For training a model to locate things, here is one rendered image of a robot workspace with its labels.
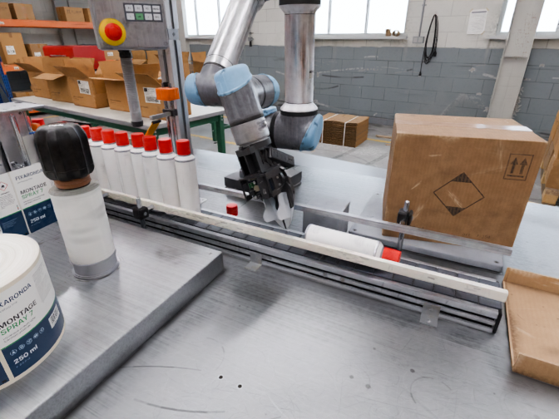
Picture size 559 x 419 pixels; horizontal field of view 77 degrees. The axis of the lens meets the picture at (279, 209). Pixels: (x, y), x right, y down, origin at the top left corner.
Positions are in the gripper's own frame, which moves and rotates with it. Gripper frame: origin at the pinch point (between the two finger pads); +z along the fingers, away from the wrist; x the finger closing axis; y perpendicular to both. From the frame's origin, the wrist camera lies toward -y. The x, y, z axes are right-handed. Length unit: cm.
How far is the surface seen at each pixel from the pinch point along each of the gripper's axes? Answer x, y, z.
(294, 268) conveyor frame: 1.7, 5.4, 9.4
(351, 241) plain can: 15.2, 2.0, 5.3
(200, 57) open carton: -294, -374, -123
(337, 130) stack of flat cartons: -131, -392, 30
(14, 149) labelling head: -70, 13, -37
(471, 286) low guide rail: 36.3, 4.7, 14.7
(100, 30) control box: -32, 1, -55
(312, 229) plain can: 6.7, 1.2, 1.9
